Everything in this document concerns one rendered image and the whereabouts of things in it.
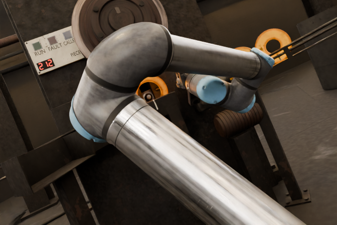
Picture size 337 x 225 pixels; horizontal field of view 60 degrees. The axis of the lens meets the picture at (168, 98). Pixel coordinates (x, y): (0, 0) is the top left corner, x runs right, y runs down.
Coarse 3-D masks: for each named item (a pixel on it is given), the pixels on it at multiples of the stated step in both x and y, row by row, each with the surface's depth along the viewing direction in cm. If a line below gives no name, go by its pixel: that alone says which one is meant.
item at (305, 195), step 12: (264, 108) 137; (264, 120) 137; (264, 132) 138; (276, 144) 137; (276, 156) 138; (288, 168) 137; (288, 180) 138; (288, 192) 139; (300, 192) 138; (288, 204) 137
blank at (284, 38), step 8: (264, 32) 131; (272, 32) 130; (280, 32) 129; (256, 40) 133; (264, 40) 132; (280, 40) 129; (288, 40) 128; (264, 48) 132; (288, 48) 129; (272, 56) 132; (280, 56) 130
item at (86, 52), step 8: (80, 0) 140; (152, 0) 147; (80, 8) 140; (160, 8) 147; (72, 16) 139; (160, 16) 147; (72, 24) 139; (72, 32) 138; (80, 40) 139; (80, 48) 139; (88, 56) 139
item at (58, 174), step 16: (48, 144) 122; (64, 144) 126; (80, 144) 118; (16, 160) 95; (32, 160) 116; (48, 160) 120; (64, 160) 124; (80, 160) 115; (16, 176) 100; (32, 176) 114; (48, 176) 115; (64, 176) 110; (16, 192) 106; (32, 192) 94; (64, 192) 109; (80, 192) 112; (80, 208) 110; (80, 224) 109
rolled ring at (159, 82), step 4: (144, 80) 145; (148, 80) 145; (152, 80) 146; (156, 80) 146; (160, 80) 147; (140, 84) 144; (156, 84) 148; (160, 84) 146; (164, 84) 147; (160, 88) 147; (164, 88) 147; (136, 92) 144; (164, 92) 146; (160, 96) 148
